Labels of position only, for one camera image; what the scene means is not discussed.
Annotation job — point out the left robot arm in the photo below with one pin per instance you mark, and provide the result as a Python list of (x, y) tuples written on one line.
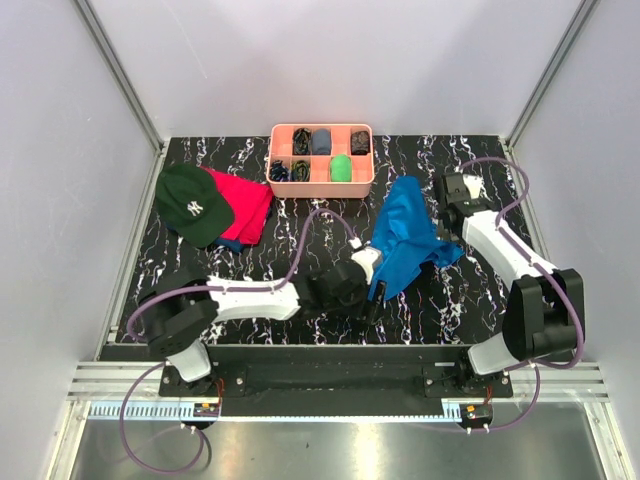
[(176, 311)]

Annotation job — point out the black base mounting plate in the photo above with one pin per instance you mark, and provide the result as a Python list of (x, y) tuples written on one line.
[(336, 381)]

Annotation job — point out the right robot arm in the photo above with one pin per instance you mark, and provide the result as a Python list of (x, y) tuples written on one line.
[(543, 322)]

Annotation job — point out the pink divided organizer box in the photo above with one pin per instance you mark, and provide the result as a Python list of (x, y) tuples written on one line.
[(320, 184)]

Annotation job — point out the aluminium frame rail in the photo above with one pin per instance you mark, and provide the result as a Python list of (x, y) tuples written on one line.
[(104, 45)]

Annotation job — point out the grey rolled cloth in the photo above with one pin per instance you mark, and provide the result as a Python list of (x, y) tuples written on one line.
[(321, 142)]

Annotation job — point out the bright blue napkin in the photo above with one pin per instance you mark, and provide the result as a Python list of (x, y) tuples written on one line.
[(406, 237)]

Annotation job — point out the brown patterned rolled cloth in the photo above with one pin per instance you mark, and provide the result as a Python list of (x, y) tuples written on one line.
[(360, 142)]

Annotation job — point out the yellow floral rolled cloth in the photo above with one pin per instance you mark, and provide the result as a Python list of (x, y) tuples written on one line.
[(300, 170)]

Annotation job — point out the pink folded cloth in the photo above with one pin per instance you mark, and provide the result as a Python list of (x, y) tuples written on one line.
[(250, 202)]

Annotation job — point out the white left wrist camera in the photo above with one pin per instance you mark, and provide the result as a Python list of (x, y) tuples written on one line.
[(366, 256)]

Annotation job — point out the green rolled cloth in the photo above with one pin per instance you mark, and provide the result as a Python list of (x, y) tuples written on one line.
[(340, 169)]

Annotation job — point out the dark floral rolled cloth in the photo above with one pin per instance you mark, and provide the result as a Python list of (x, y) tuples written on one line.
[(301, 141)]

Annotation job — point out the navy striped rolled cloth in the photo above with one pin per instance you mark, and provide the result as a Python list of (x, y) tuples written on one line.
[(279, 172)]

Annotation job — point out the dark green baseball cap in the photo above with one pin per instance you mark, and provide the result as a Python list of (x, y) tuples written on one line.
[(188, 202)]

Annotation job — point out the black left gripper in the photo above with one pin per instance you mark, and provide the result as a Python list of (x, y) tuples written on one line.
[(360, 309)]

